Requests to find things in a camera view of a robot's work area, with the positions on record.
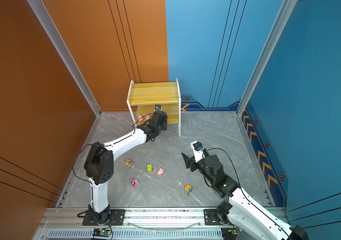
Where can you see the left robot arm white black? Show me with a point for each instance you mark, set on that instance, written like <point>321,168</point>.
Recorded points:
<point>99,164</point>

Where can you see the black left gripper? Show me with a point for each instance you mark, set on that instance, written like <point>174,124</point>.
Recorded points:
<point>164,125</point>

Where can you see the white frame wooden shelf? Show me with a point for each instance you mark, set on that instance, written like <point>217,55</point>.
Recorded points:
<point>142,98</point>

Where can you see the pink toy car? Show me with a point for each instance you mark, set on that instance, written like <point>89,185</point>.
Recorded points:
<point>134,182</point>

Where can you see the yellow multicolour toy car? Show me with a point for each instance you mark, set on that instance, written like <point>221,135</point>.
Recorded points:
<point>129,162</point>

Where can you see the circuit board right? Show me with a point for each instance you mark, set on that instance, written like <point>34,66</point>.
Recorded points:
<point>230,234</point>

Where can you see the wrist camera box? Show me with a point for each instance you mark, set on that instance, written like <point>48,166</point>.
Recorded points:
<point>199,151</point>
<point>158,108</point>

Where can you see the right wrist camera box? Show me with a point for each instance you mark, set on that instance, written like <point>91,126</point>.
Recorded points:
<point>199,151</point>

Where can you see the aluminium corner post right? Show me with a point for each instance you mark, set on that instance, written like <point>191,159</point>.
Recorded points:
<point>272,39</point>

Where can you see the orange green toy car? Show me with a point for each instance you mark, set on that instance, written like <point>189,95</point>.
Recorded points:
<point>188,189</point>

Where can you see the aluminium corner post left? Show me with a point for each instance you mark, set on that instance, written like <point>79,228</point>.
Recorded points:
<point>55,37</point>

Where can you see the green circuit board left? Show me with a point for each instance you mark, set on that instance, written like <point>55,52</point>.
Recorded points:
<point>102,234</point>

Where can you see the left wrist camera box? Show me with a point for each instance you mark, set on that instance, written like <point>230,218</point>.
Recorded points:
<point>158,108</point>

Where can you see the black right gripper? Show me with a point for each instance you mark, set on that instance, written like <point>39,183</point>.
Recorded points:
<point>189,162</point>

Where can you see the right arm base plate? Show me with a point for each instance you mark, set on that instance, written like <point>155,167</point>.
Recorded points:
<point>214,217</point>

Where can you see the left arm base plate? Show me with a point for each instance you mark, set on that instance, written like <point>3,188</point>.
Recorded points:
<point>113,217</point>

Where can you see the aluminium corner post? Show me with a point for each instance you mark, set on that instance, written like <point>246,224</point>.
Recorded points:
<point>55,37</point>
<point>272,39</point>

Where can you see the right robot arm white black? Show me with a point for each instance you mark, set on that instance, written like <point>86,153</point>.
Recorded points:
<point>238,208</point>

